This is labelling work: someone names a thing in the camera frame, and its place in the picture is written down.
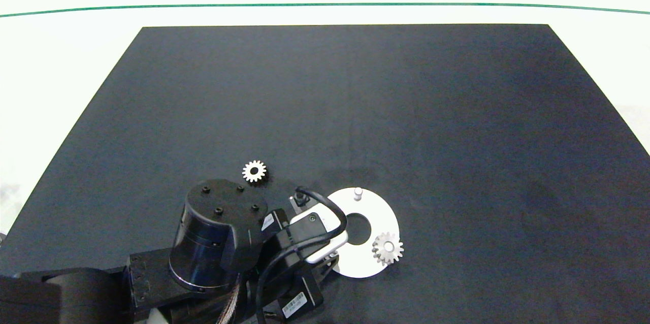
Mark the small steel gear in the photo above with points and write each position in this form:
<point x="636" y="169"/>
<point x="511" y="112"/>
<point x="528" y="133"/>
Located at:
<point x="248" y="171"/>
<point x="381" y="249"/>

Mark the round white plate with pins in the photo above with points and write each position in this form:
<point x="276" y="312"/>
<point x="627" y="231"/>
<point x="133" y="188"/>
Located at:
<point x="377" y="212"/>

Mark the white barcode tag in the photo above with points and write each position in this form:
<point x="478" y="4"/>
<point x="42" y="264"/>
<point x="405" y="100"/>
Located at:
<point x="294" y="306"/>

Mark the dark mat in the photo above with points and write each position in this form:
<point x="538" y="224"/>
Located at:
<point x="406" y="110"/>

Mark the green tape line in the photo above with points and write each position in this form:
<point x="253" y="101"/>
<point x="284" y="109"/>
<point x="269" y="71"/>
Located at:
<point x="325" y="4"/>

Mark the boxy silver wrist camera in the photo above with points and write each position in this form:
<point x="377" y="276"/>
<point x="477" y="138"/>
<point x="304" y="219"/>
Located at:
<point x="317" y="235"/>

